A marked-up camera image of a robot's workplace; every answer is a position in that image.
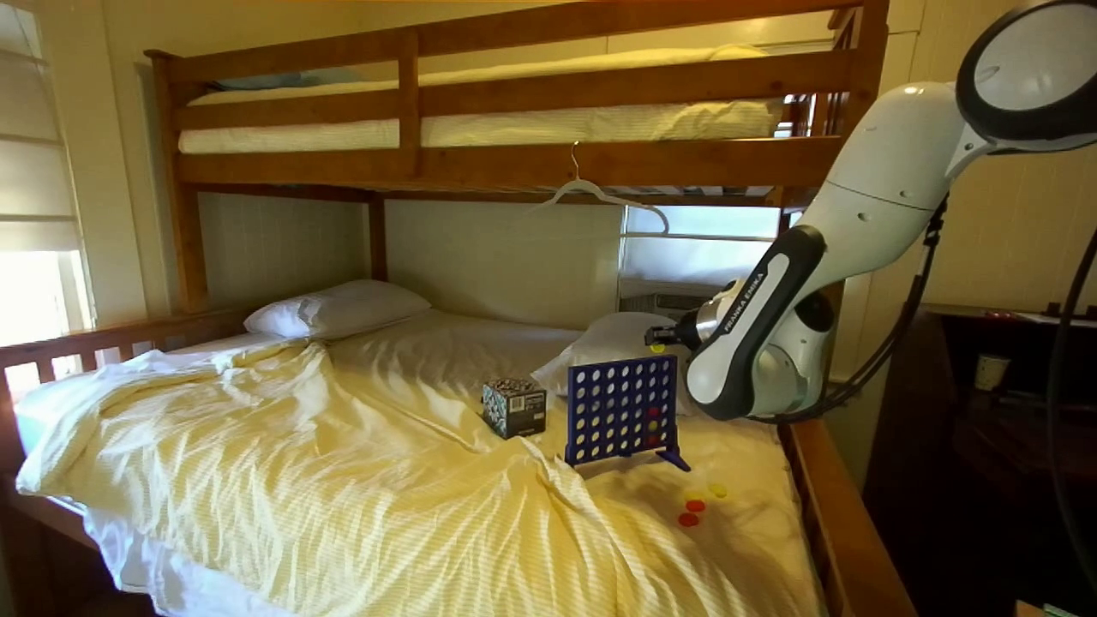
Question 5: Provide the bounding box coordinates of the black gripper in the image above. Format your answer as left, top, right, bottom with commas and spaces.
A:
642, 308, 719, 358

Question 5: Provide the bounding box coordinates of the blue connect four grid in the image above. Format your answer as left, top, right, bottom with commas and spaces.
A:
561, 354, 693, 475

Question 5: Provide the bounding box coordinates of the plump white pillow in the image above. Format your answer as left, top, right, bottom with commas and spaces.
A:
528, 308, 700, 399

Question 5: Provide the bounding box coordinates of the window air conditioner unit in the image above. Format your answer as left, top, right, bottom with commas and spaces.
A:
614, 203, 803, 336

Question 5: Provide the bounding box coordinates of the white clothes hanger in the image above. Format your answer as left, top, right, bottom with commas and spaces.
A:
538, 151, 674, 239

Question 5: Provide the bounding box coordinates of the patterned cube box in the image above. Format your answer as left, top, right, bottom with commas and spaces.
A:
475, 378, 553, 441

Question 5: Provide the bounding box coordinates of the bunk mattress with pale sheet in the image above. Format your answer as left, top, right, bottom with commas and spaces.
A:
176, 95, 788, 158

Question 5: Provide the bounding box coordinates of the flat white pillow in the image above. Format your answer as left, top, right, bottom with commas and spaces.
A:
241, 279, 434, 346

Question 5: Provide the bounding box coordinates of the white cup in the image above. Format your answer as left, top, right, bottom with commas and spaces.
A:
973, 354, 1013, 393

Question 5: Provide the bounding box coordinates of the yellow bed blanket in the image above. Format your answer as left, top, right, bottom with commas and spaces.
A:
13, 308, 829, 617

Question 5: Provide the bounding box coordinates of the dark wooden dresser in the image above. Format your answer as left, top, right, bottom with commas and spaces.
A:
861, 299, 1097, 617

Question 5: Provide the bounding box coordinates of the wooden bunk bed frame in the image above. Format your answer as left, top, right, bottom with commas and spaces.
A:
0, 0, 918, 617

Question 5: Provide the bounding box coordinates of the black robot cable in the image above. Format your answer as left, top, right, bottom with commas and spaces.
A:
797, 198, 1097, 595

